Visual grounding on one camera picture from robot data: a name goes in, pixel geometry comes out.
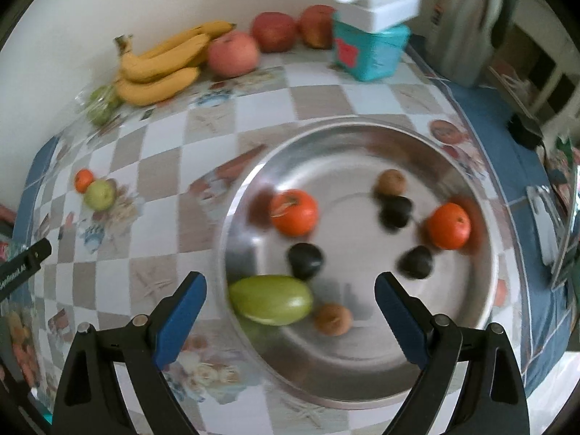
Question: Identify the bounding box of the clear plastic clamshell container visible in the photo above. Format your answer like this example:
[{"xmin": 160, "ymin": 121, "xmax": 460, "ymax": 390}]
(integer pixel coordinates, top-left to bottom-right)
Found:
[{"xmin": 72, "ymin": 82, "xmax": 125, "ymax": 128}]

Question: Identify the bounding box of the white power adapter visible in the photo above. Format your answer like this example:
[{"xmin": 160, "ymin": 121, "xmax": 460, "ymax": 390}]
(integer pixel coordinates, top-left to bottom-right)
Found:
[{"xmin": 339, "ymin": 0, "xmax": 422, "ymax": 33}]

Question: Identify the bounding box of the white shelf unit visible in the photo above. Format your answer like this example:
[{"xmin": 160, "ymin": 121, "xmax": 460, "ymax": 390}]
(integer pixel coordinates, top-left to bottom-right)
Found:
[{"xmin": 498, "ymin": 22, "xmax": 580, "ymax": 121}]

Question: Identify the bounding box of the red apple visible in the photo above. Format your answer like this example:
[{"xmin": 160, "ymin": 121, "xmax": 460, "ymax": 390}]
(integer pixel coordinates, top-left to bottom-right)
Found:
[
  {"xmin": 298, "ymin": 4, "xmax": 337, "ymax": 50},
  {"xmin": 251, "ymin": 12, "xmax": 298, "ymax": 53},
  {"xmin": 207, "ymin": 32, "xmax": 261, "ymax": 78}
]

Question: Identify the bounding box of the small black object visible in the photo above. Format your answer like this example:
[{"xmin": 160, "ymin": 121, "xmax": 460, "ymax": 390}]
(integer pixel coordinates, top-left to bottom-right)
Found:
[{"xmin": 509, "ymin": 113, "xmax": 544, "ymax": 149}]

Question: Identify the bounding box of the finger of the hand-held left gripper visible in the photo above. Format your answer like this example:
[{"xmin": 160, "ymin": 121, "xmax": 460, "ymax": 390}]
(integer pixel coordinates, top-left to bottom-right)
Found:
[{"xmin": 0, "ymin": 237, "xmax": 52, "ymax": 301}]

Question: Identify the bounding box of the checkered printed tablecloth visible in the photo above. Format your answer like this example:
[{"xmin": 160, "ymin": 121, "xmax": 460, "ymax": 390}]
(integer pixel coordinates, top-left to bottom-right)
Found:
[{"xmin": 0, "ymin": 50, "xmax": 578, "ymax": 435}]

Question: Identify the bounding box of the metal kitchen utensil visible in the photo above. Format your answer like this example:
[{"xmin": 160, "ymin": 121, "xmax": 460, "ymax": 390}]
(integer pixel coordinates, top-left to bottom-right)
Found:
[{"xmin": 527, "ymin": 185, "xmax": 563, "ymax": 266}]

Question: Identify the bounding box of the yellow banana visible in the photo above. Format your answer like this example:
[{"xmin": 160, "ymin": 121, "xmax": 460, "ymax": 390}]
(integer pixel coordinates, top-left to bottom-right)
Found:
[
  {"xmin": 114, "ymin": 34, "xmax": 211, "ymax": 83},
  {"xmin": 114, "ymin": 67, "xmax": 201, "ymax": 106},
  {"xmin": 140, "ymin": 20, "xmax": 237, "ymax": 59}
]

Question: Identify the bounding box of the steel kettle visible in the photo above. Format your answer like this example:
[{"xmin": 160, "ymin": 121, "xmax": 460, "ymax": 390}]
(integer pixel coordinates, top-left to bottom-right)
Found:
[{"xmin": 423, "ymin": 0, "xmax": 520, "ymax": 88}]

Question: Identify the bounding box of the small brown round fruit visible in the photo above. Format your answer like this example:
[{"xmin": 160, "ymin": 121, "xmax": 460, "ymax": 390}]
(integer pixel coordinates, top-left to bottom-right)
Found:
[
  {"xmin": 314, "ymin": 303, "xmax": 353, "ymax": 337},
  {"xmin": 377, "ymin": 169, "xmax": 407, "ymax": 196}
]

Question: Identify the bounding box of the dark plum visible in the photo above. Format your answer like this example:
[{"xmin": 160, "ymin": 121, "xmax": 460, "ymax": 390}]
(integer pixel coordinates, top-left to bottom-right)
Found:
[
  {"xmin": 398, "ymin": 245, "xmax": 434, "ymax": 280},
  {"xmin": 288, "ymin": 243, "xmax": 324, "ymax": 281},
  {"xmin": 379, "ymin": 196, "xmax": 413, "ymax": 231}
]

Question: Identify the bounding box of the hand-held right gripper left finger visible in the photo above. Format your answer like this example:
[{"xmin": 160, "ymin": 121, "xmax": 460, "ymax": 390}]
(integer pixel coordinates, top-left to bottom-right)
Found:
[{"xmin": 50, "ymin": 272, "xmax": 208, "ymax": 435}]

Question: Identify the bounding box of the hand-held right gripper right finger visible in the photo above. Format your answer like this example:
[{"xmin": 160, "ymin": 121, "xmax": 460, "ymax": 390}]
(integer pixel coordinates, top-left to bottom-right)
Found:
[{"xmin": 374, "ymin": 272, "xmax": 531, "ymax": 435}]

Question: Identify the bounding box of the teal box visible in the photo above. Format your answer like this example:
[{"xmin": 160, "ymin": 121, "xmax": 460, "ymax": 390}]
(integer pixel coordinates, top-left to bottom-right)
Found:
[{"xmin": 333, "ymin": 11, "xmax": 411, "ymax": 83}]

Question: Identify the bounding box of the green mango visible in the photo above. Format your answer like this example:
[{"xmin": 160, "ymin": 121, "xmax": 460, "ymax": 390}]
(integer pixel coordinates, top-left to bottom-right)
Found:
[
  {"xmin": 228, "ymin": 275, "xmax": 314, "ymax": 326},
  {"xmin": 84, "ymin": 179, "xmax": 116, "ymax": 211}
]

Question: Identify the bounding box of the small green fruit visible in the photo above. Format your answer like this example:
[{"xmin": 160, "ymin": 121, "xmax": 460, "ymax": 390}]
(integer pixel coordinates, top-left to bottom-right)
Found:
[
  {"xmin": 91, "ymin": 86, "xmax": 119, "ymax": 105},
  {"xmin": 87, "ymin": 103, "xmax": 117, "ymax": 127}
]

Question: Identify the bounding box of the silver metal plate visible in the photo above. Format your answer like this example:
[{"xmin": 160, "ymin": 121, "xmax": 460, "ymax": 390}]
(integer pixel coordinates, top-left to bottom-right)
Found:
[{"xmin": 217, "ymin": 118, "xmax": 501, "ymax": 411}]

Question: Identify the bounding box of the colourful printed packet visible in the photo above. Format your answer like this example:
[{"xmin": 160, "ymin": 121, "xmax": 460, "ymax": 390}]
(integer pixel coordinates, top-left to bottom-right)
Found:
[{"xmin": 546, "ymin": 135, "xmax": 580, "ymax": 200}]

